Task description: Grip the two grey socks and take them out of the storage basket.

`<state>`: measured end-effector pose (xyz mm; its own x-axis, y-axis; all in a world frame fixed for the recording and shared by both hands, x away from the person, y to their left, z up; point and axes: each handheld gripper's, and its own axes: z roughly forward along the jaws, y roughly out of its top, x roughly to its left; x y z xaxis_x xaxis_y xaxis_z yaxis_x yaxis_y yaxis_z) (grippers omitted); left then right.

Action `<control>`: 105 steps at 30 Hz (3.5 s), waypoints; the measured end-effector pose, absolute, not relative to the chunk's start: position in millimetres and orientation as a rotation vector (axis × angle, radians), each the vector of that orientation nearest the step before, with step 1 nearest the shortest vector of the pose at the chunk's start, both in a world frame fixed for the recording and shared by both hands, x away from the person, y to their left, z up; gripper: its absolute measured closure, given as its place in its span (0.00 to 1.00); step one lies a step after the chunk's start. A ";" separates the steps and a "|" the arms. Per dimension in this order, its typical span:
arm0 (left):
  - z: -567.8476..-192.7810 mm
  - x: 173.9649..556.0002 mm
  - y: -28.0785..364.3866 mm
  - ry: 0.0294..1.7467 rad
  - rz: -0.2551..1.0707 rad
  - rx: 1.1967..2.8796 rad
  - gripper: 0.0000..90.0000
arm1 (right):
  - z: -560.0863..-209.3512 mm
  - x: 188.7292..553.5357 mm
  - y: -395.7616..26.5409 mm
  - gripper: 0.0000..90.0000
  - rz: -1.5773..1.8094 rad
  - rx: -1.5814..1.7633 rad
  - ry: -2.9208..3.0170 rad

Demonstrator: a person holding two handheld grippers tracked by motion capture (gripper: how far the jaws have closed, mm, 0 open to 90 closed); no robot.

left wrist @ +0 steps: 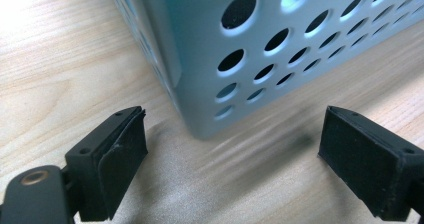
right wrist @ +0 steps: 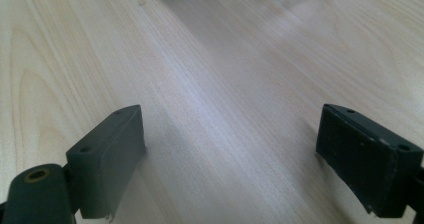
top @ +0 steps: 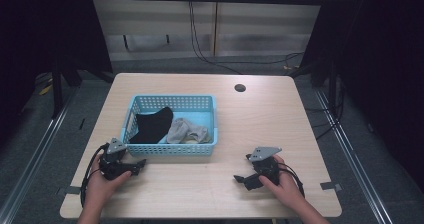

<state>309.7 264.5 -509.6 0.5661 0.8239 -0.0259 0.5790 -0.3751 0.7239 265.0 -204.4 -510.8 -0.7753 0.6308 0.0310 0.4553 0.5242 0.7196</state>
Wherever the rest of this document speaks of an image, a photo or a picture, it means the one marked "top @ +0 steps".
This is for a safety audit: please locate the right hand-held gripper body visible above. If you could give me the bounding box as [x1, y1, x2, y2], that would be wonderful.
[245, 146, 283, 187]

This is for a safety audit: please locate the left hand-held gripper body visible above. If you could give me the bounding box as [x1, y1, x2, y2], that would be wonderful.
[98, 137, 134, 181]

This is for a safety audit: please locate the person's left hand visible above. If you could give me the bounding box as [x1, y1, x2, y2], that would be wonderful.
[84, 153, 133, 212]

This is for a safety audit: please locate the person's right hand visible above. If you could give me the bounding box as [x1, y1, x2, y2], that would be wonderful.
[259, 155, 305, 210]

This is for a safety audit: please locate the black sock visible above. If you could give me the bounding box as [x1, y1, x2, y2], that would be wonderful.
[128, 106, 175, 145]

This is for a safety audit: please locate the grey tape strip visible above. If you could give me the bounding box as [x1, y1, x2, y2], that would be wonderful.
[56, 185, 83, 197]
[320, 181, 344, 192]

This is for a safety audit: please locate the grey sock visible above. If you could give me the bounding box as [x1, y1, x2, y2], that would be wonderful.
[165, 117, 212, 145]

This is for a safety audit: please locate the blue plastic basket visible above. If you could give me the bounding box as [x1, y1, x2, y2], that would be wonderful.
[120, 94, 220, 157]

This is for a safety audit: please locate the black metal stand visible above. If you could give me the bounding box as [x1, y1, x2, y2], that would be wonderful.
[287, 58, 344, 122]
[50, 58, 83, 120]

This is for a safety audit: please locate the yellow object on floor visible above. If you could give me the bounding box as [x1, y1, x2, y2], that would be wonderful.
[38, 83, 54, 97]

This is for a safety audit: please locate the black curtain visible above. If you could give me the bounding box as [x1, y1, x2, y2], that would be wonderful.
[0, 0, 114, 148]
[299, 0, 424, 193]

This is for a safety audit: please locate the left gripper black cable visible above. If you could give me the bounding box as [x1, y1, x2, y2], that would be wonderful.
[79, 142, 111, 208]

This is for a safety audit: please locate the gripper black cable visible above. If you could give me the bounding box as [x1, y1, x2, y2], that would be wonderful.
[277, 162, 306, 199]
[79, 142, 111, 208]

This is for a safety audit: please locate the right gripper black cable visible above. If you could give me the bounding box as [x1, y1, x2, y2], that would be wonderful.
[277, 162, 306, 199]

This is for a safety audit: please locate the metal floor rail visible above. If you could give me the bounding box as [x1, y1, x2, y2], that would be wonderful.
[0, 87, 81, 224]
[313, 89, 396, 224]

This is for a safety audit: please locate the black wall cable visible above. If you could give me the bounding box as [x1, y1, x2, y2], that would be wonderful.
[188, 0, 305, 76]

